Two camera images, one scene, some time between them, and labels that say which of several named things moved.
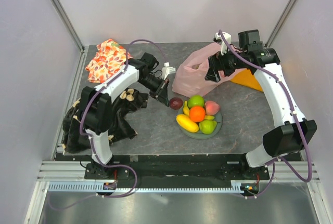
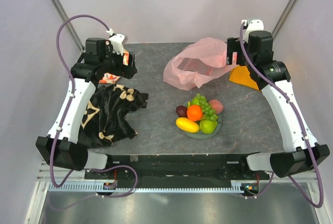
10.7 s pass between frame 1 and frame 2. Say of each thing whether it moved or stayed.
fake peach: moved
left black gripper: moved
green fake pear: stayed
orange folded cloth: stayed
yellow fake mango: stayed
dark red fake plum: moved
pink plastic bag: moved
